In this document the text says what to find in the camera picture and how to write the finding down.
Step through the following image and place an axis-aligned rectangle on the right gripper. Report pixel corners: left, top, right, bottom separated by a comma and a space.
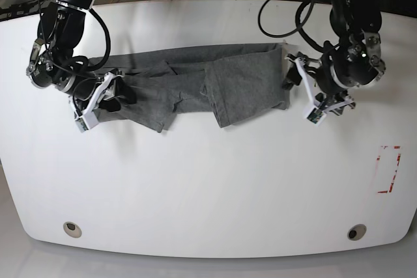
69, 68, 137, 120

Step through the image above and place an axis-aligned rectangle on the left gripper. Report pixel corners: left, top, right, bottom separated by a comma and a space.
281, 52, 356, 116

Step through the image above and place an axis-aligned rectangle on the grey T-shirt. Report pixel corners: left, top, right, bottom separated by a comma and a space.
94, 43, 290, 132

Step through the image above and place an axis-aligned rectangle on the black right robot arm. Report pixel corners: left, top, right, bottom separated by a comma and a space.
26, 0, 137, 118

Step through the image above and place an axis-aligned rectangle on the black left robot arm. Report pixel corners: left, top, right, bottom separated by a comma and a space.
282, 0, 386, 125

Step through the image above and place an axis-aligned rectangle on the red tape rectangle marking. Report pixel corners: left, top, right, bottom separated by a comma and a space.
374, 145, 401, 194

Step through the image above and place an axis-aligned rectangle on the left table grommet hole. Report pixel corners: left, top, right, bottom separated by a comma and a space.
63, 222, 82, 238

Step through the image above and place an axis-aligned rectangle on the table grommet hole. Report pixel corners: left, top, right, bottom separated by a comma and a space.
63, 222, 82, 238
347, 224, 367, 241

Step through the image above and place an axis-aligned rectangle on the right table grommet hole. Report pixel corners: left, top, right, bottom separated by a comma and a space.
347, 224, 367, 241

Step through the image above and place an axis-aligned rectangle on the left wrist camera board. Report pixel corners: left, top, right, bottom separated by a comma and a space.
303, 105, 327, 126

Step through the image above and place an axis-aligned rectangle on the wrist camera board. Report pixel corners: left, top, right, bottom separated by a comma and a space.
75, 113, 99, 133
303, 105, 327, 126

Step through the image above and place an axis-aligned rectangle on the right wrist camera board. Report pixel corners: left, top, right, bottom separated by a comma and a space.
75, 113, 99, 133

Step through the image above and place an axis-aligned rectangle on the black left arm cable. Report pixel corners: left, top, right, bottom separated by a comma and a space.
257, 0, 333, 56

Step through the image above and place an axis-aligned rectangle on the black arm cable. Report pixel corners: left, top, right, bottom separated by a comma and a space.
35, 0, 111, 74
257, 0, 333, 56

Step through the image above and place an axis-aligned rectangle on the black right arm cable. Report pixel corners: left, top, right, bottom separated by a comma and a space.
35, 0, 111, 74

